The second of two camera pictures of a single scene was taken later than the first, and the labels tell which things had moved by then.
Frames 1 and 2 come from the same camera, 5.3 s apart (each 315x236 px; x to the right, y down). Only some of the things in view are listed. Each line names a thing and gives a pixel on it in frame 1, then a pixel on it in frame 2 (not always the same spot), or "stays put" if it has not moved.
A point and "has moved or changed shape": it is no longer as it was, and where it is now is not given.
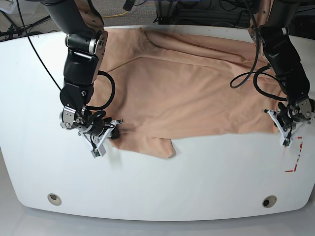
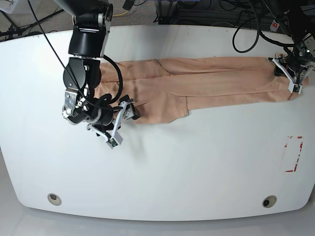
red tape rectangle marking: x=296 y=162 stays put
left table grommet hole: x=54 y=199 stays put
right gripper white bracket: x=98 y=149 → x=115 y=135
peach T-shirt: x=164 y=83 has moved or changed shape
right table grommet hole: x=269 y=201 stays put
